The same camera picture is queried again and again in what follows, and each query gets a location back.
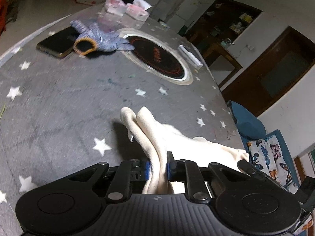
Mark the blue knit work glove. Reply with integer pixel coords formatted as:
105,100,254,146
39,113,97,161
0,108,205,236
70,20,135,55

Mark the red plastic stool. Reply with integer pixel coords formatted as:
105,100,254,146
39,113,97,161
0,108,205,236
0,0,10,35

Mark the white remote control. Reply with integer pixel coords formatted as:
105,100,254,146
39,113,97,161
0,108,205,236
178,45,203,69

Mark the water dispenser with bottle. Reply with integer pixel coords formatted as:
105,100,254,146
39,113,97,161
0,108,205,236
150,0,172,21

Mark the dark shelf cabinet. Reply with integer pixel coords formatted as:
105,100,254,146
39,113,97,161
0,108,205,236
185,0,262,51

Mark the pink tissue box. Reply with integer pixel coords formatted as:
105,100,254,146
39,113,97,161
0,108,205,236
126,0,152,22

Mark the white refrigerator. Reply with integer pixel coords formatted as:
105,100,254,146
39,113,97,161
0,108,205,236
167,0,199,32

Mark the dark wooden side table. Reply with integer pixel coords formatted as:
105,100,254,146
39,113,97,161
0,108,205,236
195,40,244,88

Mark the glass kettle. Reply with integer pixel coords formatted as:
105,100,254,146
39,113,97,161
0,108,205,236
220,38,234,50

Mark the small white pink box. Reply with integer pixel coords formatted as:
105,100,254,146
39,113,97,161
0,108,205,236
104,0,127,17

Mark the black smartphone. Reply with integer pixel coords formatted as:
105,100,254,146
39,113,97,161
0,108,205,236
36,27,80,59

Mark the cream sweatshirt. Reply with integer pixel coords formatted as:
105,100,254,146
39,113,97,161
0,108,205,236
120,107,249,195

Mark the butterfly pattern pillow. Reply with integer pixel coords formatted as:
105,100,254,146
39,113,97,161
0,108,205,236
247,135,298,193

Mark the dark wooden door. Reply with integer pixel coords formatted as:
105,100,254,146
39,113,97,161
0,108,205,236
222,26,314,116

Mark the round induction cooktop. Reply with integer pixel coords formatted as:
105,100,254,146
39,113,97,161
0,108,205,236
118,28,193,85

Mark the blue sofa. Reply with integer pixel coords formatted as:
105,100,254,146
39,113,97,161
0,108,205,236
227,101,299,193

